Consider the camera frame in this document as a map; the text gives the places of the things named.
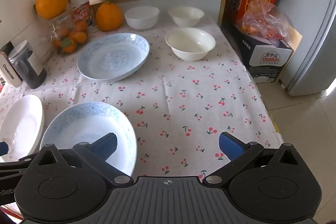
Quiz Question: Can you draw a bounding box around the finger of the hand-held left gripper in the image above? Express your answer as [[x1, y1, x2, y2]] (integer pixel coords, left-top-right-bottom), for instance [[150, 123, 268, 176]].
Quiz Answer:
[[0, 142, 34, 179]]

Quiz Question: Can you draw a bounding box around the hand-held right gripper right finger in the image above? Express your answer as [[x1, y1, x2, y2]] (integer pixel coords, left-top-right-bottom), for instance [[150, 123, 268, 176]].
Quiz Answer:
[[203, 132, 306, 185]]

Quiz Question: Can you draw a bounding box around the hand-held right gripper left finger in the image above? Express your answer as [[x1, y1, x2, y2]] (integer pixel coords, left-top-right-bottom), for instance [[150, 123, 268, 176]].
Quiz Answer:
[[26, 133, 134, 185]]

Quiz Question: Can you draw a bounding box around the blue patterned plate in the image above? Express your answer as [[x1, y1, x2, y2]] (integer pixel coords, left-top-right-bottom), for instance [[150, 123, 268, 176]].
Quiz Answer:
[[39, 102, 138, 178], [77, 32, 150, 82]]

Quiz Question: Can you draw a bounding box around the plain white plate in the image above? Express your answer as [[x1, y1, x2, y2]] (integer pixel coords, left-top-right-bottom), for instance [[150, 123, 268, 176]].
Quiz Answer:
[[0, 94, 44, 163]]

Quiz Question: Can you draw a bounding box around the large white bowl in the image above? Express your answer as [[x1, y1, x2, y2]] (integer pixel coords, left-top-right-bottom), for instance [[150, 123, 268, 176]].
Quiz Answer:
[[165, 27, 216, 61]]

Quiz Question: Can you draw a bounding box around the round white bowl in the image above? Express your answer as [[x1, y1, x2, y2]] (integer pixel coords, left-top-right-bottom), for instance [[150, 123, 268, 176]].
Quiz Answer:
[[124, 6, 160, 30]]

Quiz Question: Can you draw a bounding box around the flared cream bowl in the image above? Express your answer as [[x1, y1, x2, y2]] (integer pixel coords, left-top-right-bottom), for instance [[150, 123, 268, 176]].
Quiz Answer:
[[168, 6, 205, 28]]

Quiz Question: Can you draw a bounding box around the cherry print tablecloth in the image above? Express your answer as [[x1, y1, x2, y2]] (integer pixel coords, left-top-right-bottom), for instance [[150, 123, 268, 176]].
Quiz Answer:
[[0, 17, 284, 180]]

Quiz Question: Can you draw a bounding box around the dark cardboard box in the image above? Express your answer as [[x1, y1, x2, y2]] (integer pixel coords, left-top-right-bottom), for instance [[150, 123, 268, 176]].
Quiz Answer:
[[222, 22, 302, 84]]

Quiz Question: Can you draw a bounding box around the dark jar with silver lid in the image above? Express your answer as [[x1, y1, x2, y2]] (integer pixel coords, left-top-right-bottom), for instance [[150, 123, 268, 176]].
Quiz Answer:
[[8, 40, 48, 89]]

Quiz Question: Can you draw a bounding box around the silver refrigerator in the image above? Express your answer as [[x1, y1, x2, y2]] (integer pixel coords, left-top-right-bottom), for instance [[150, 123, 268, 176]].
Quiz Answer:
[[278, 0, 336, 97]]

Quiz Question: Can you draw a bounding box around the plastic bag of oranges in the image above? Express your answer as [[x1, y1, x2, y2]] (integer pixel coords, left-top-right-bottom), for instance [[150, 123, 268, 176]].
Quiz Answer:
[[235, 0, 296, 43], [49, 7, 90, 56]]

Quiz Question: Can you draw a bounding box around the large orange with stem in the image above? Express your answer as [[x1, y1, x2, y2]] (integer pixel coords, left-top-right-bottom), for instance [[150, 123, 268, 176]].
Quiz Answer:
[[95, 2, 124, 31]]

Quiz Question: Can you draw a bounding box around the white countertop appliance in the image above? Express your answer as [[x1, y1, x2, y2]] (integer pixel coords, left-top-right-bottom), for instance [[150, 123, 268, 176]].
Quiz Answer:
[[0, 0, 53, 88]]

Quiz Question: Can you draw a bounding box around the wooden shelf stand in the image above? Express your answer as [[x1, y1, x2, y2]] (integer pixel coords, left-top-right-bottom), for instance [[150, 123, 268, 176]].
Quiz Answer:
[[88, 0, 227, 28]]

